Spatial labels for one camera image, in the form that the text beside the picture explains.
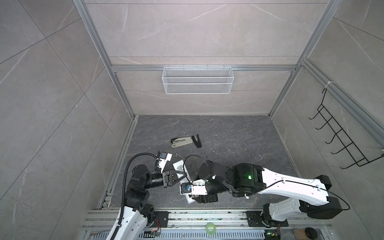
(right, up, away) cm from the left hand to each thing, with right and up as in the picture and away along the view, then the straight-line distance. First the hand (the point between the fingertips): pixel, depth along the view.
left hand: (185, 174), depth 64 cm
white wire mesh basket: (+5, +53, +37) cm, 65 cm away
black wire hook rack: (+71, +8, -5) cm, 71 cm away
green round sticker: (+12, -29, +7) cm, 32 cm away
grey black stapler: (-6, +11, +37) cm, 39 cm away
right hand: (+4, -4, -5) cm, 7 cm away
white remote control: (-3, +4, 0) cm, 5 cm away
